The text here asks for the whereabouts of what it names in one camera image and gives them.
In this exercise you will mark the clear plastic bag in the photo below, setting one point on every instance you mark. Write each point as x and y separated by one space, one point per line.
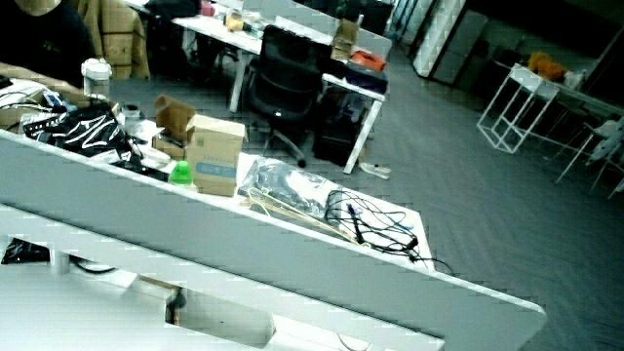
287 187

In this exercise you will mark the beige wooden hanger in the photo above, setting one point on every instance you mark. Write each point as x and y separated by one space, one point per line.
292 214

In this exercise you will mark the cardboard box with blue label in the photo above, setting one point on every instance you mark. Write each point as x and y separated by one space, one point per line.
214 151

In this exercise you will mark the black office chair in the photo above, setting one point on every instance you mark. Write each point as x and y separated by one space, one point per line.
287 78

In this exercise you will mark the white desk divider panel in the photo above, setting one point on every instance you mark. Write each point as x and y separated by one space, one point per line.
234 244

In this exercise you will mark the dark blue box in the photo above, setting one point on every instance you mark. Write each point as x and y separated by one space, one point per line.
365 78

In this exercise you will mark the orange bag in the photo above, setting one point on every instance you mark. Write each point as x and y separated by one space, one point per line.
368 60

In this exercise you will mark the green bottle cap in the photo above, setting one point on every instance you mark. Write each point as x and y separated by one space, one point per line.
181 173

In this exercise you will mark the small brown cardboard box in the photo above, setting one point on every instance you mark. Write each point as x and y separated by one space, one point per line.
345 36

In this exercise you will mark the open brown cardboard box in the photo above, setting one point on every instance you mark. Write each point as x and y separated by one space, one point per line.
173 117

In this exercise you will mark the long white office desk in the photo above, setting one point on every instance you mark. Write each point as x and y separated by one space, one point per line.
229 36

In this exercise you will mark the black and white bag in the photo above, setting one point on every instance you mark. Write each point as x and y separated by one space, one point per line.
88 131

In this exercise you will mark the stack of cardboard boxes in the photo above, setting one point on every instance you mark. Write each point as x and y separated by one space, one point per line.
119 39

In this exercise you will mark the white plastic jar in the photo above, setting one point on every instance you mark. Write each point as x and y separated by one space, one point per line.
96 75

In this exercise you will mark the orange plush toy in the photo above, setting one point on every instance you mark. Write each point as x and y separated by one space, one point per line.
546 67

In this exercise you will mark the white plush toy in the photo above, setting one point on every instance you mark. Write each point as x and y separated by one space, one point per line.
607 141

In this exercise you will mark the white metal frame table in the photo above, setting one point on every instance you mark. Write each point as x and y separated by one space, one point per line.
526 80

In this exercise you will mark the white cylindrical post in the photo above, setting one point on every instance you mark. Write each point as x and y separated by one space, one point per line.
60 262

